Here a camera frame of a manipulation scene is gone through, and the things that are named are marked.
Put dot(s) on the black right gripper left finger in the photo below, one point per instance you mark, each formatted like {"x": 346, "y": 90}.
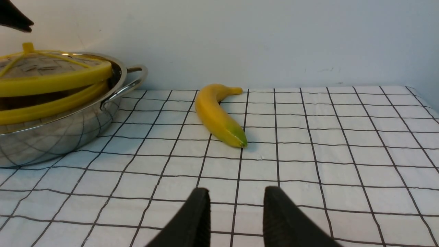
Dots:
{"x": 190, "y": 226}

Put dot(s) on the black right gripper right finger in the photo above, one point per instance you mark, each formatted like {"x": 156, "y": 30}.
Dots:
{"x": 285, "y": 225}

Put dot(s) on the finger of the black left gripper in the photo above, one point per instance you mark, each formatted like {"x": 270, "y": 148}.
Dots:
{"x": 12, "y": 17}

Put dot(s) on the bamboo steamer lid yellow rim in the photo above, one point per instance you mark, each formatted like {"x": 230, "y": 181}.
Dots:
{"x": 32, "y": 71}

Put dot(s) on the white checkered tablecloth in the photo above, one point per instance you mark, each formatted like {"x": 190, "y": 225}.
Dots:
{"x": 361, "y": 162}

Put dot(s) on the yellow banana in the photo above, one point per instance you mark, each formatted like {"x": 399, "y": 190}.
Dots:
{"x": 219, "y": 123}

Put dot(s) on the stainless steel two-handled pot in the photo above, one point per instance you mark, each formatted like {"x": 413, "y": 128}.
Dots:
{"x": 48, "y": 138}

